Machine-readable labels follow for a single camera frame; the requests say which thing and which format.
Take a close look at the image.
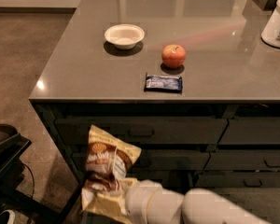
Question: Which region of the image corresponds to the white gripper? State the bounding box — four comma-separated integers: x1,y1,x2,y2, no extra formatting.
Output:
91,177,162,224

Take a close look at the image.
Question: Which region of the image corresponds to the brown chip bag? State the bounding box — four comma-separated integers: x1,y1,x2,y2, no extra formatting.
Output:
85,125,141,189

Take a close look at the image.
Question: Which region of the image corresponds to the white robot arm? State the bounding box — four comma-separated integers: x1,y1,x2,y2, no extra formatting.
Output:
93,178,271,224

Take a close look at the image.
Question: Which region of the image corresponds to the middle left grey drawer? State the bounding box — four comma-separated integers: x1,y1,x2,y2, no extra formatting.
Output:
71,147,211,172

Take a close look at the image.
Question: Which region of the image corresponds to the grey drawer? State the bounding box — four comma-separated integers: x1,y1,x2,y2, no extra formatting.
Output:
219,118,280,145
204,150,280,171
71,147,211,172
195,173,280,188
54,117,228,145

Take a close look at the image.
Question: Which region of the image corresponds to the open bottom left drawer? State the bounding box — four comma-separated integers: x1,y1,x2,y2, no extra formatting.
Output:
80,171,192,224

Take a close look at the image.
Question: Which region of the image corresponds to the top left grey drawer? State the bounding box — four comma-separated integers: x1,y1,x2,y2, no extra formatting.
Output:
54,117,228,145

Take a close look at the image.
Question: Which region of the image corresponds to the bottom right grey drawer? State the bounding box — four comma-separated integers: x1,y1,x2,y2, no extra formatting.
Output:
195,173,280,188

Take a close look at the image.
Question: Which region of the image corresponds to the middle right grey drawer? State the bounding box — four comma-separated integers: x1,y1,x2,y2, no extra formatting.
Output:
204,150,280,171

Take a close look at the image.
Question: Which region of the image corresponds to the top right grey drawer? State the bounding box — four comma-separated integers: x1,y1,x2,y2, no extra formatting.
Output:
219,118,280,145

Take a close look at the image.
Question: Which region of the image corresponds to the blue snack bar wrapper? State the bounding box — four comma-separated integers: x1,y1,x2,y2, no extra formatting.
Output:
144,74,183,93

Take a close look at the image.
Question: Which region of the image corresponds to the red apple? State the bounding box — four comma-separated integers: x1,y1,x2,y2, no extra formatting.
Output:
161,44,186,69

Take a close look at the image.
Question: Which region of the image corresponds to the white paper bowl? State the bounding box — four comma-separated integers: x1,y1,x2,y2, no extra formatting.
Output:
105,24,145,49

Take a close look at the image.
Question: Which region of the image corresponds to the black cable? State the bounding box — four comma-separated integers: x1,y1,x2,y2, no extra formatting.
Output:
20,161,35,201

